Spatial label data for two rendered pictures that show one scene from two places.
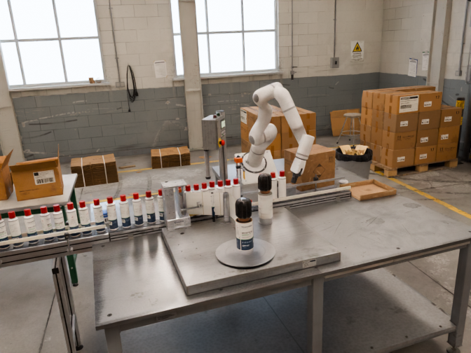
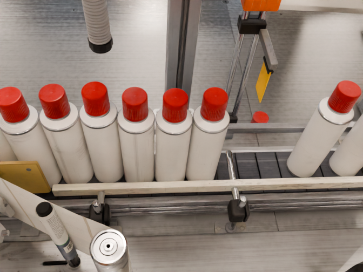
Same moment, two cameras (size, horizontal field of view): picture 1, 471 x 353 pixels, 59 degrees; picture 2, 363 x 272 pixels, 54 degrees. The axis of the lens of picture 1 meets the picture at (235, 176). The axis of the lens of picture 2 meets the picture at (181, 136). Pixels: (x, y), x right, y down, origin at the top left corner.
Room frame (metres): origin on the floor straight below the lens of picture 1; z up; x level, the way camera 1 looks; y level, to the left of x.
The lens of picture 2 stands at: (2.21, -0.02, 1.43)
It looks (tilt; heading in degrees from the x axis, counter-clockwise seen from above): 54 degrees down; 10
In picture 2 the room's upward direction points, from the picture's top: 6 degrees clockwise
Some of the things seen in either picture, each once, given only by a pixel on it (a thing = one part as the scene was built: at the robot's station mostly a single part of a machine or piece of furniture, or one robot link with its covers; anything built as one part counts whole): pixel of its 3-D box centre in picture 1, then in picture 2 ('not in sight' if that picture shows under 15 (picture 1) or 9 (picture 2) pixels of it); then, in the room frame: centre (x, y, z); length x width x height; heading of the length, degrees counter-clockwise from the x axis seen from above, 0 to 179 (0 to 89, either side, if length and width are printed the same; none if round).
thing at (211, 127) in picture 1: (214, 132); not in sight; (2.59, 0.12, 1.38); 0.17 x 0.10 x 0.19; 163
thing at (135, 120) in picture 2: (221, 195); (137, 141); (2.50, 0.10, 0.98); 0.05 x 0.05 x 0.20
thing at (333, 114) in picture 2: not in sight; (321, 133); (2.60, -0.17, 0.98); 0.05 x 0.05 x 0.20
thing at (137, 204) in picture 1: (137, 209); not in sight; (2.34, 0.60, 0.98); 0.05 x 0.05 x 0.20
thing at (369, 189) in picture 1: (366, 189); not in sight; (2.85, -0.95, 0.85); 0.30 x 0.26 x 0.04; 108
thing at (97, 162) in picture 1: (94, 169); not in sight; (6.11, 2.13, 0.16); 0.65 x 0.54 x 0.32; 109
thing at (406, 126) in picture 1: (408, 129); not in sight; (6.11, -2.61, 0.57); 1.20 x 0.85 x 1.14; 106
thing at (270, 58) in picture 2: (240, 181); (242, 86); (2.60, -0.03, 1.05); 0.10 x 0.04 x 0.33; 18
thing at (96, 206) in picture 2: not in sight; (102, 209); (2.42, 0.13, 0.89); 0.06 x 0.03 x 0.12; 18
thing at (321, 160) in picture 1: (309, 167); not in sight; (3.04, -0.56, 0.99); 0.30 x 0.24 x 0.27; 114
